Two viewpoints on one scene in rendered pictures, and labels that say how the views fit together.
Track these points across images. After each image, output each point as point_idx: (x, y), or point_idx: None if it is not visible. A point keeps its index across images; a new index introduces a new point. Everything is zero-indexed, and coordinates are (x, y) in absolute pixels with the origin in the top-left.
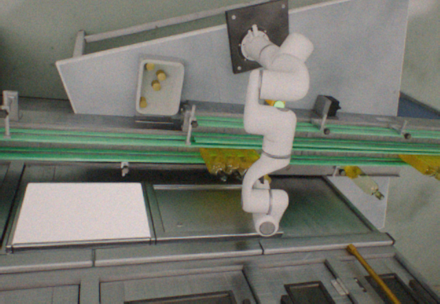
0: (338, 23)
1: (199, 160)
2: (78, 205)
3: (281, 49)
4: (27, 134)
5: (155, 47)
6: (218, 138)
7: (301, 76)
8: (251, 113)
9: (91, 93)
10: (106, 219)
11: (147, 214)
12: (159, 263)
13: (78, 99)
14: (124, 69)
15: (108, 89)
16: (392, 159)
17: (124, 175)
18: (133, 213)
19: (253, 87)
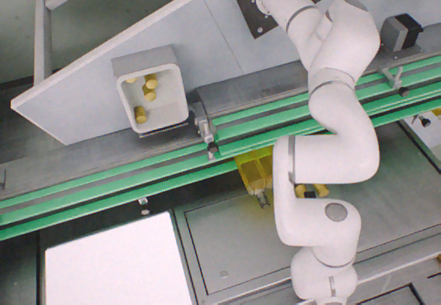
0: None
1: (232, 167)
2: (105, 273)
3: (321, 58)
4: (17, 206)
5: (128, 44)
6: (250, 138)
7: (364, 154)
8: (286, 229)
9: (73, 120)
10: (139, 289)
11: (183, 268)
12: None
13: (61, 132)
14: (99, 83)
15: (90, 110)
16: None
17: (147, 206)
18: (167, 270)
19: (282, 184)
